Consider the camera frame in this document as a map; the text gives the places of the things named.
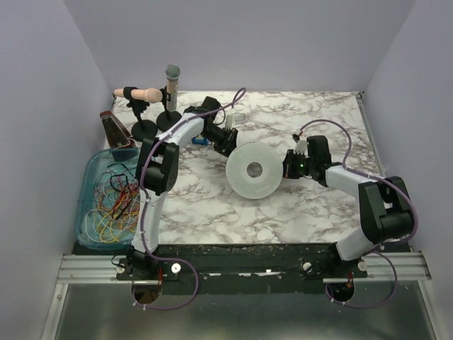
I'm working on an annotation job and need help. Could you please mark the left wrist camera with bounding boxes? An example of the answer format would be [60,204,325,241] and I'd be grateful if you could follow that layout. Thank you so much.
[224,113,246,130]

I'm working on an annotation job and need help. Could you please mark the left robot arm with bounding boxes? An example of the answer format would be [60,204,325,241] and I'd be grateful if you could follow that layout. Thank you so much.
[126,96,238,271]

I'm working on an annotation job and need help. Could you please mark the black stand of pink microphone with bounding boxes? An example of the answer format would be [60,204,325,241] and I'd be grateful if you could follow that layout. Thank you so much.
[123,86,158,142]

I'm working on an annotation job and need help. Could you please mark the blue toy brick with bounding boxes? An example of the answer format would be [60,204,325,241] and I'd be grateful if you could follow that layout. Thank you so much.
[191,136,212,146]

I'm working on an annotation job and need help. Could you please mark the teal transparent plastic tray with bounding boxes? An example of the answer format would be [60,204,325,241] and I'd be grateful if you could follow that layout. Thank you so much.
[74,147,140,251]

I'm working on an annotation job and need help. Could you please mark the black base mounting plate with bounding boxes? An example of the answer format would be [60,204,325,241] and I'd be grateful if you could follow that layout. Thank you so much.
[58,244,423,295]

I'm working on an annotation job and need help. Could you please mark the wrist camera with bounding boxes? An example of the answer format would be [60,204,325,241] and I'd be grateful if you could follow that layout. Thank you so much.
[224,113,246,130]
[292,133,307,155]

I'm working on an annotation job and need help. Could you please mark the black wire in tray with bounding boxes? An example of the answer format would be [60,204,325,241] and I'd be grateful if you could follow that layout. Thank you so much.
[105,169,139,217]

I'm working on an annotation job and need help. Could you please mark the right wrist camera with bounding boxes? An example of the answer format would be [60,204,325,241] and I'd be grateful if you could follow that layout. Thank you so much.
[292,133,307,155]

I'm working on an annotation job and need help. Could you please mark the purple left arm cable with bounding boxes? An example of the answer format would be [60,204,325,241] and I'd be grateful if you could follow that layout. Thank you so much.
[132,87,248,312]

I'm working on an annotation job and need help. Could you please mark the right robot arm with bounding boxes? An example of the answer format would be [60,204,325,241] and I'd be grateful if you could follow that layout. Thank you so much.
[282,135,417,271]

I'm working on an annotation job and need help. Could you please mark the grey mesh microphone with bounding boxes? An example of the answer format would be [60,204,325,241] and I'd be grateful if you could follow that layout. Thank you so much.
[166,64,180,112]

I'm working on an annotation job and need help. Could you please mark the black stand of grey microphone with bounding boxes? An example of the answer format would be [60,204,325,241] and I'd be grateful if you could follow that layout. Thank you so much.
[156,88,181,132]

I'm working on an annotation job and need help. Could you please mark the yellow wire in tray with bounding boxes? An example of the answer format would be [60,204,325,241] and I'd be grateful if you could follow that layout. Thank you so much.
[93,187,141,244]

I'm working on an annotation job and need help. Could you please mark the white perforated cable spool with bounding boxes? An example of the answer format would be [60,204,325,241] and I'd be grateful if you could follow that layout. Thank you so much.
[226,142,283,200]

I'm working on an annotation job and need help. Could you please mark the brown wooden metronome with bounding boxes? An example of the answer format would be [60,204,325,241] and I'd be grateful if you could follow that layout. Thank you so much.
[99,111,135,149]

